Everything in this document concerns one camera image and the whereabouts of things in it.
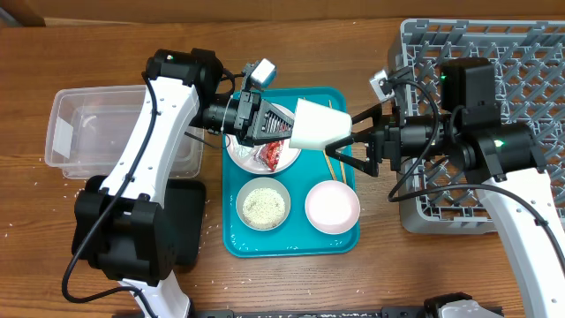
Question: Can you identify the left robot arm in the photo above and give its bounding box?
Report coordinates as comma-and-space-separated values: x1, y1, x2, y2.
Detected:
72, 49, 294, 317

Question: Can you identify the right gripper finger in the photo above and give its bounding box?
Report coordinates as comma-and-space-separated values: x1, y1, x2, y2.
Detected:
324, 134, 379, 178
351, 103, 383, 134

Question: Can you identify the black rectangular tray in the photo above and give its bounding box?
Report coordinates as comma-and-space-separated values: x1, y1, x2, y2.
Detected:
79, 178, 206, 272

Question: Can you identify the grey bowl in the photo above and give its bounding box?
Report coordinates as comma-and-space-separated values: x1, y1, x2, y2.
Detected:
236, 178, 291, 231

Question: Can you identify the left wooden chopstick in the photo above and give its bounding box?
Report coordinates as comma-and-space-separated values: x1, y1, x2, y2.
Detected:
295, 99, 336, 180

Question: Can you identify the white rice pile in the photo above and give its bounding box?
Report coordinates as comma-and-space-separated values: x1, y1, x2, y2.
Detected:
242, 188, 286, 230

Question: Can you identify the grey dishwasher rack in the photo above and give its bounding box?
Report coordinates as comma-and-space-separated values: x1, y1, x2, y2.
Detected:
387, 19, 564, 234

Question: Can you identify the clear plastic bin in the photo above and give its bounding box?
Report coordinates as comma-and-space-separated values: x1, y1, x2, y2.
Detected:
44, 83, 206, 180

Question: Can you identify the white paper cup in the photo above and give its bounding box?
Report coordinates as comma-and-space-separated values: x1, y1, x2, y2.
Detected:
289, 99, 352, 150

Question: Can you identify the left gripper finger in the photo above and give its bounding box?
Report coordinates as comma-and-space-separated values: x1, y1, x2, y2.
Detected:
252, 129, 292, 146
258, 100, 294, 133

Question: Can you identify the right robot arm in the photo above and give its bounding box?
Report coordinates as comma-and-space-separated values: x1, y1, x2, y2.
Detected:
325, 57, 564, 317

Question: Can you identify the red snack wrapper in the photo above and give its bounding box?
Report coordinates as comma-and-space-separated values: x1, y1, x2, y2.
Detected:
255, 140, 283, 171

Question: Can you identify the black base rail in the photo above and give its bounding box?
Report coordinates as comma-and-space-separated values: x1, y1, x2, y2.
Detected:
195, 306, 431, 318

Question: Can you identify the white bowl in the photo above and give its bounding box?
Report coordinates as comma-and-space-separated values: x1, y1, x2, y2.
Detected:
305, 180, 361, 235

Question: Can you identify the large white round plate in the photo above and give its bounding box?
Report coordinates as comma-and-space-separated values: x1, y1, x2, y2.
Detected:
224, 102, 305, 176

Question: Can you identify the teal plastic serving tray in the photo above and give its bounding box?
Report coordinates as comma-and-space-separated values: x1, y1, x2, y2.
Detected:
222, 87, 360, 259

